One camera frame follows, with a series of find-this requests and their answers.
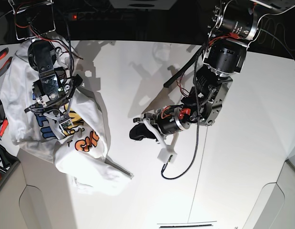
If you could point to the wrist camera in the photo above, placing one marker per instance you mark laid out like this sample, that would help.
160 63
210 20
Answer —
65 124
167 155

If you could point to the orange handled tool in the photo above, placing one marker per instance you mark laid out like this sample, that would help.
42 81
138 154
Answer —
4 126

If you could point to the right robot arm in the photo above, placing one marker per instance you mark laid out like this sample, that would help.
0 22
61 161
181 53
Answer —
52 58

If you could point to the black power strip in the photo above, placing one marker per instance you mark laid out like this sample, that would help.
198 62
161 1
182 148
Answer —
100 16

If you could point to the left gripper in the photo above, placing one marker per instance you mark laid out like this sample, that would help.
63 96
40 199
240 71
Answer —
151 126

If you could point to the white printed t-shirt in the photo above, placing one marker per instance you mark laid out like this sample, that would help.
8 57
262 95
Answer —
79 151

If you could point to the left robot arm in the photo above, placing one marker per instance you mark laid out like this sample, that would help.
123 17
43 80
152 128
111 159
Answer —
234 26

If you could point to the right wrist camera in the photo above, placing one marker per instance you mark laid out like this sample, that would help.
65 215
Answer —
65 124

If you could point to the white box at top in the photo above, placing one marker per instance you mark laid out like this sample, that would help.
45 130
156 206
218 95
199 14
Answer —
143 4

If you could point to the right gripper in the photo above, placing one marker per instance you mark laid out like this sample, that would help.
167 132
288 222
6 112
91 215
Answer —
57 110

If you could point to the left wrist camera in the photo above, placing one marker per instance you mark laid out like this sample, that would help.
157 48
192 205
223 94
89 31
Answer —
167 155

